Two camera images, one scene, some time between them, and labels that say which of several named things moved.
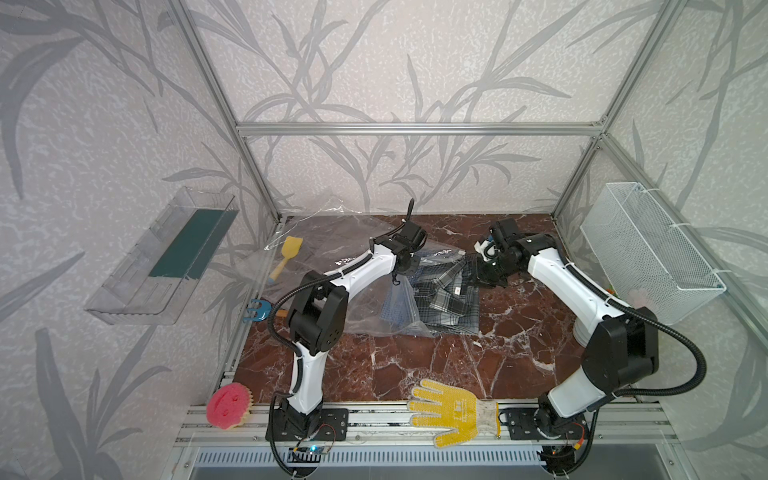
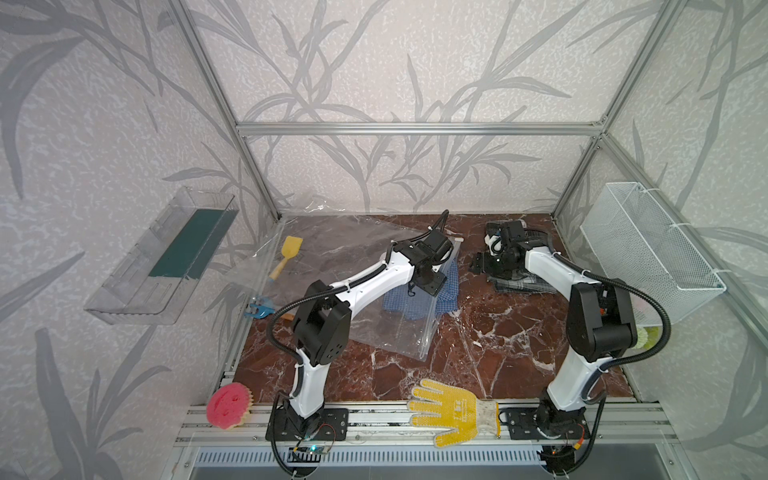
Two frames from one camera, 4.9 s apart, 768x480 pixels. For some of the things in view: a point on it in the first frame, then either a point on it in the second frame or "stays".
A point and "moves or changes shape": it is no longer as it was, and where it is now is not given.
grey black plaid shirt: [446, 292] to [524, 281]
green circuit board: [314, 449] stays
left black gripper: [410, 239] to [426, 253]
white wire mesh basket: [646, 257] stays
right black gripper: [481, 278] stays
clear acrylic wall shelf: [162, 270] stays
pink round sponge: [229, 405] stays
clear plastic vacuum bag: [329, 235] moves or changes shape
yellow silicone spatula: [290, 249] stays
